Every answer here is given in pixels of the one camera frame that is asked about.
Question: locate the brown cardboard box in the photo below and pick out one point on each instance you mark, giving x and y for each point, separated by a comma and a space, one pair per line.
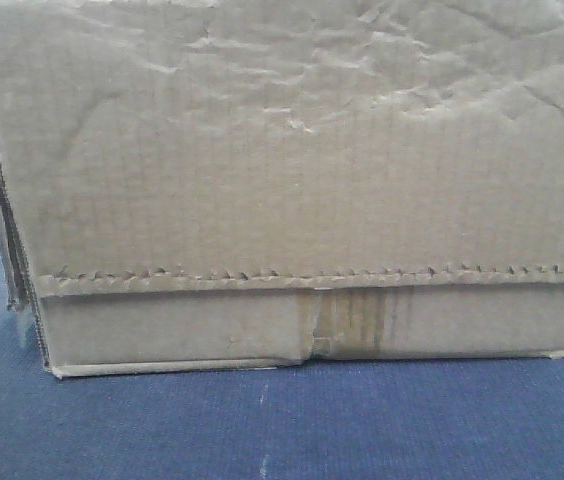
190, 185

